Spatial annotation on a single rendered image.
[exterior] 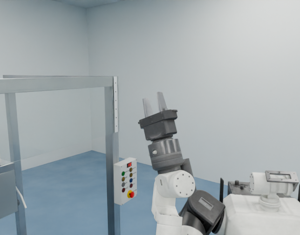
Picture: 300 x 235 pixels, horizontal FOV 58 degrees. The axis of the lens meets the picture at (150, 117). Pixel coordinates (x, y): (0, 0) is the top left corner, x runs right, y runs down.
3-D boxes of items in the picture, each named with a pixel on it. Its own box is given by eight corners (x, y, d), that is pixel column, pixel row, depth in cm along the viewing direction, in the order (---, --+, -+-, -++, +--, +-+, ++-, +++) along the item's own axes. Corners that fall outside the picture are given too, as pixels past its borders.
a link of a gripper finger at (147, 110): (142, 97, 79) (147, 118, 78) (149, 98, 82) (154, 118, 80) (139, 99, 80) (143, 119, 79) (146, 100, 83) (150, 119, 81)
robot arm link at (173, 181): (145, 161, 78) (154, 201, 75) (162, 155, 68) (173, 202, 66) (178, 154, 83) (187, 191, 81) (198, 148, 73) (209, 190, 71)
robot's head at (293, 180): (259, 180, 88) (264, 166, 82) (288, 182, 86) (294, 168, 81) (262, 198, 83) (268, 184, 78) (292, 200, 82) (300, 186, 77)
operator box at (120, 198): (137, 195, 184) (137, 158, 179) (121, 205, 170) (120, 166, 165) (130, 193, 187) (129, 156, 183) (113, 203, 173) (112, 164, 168)
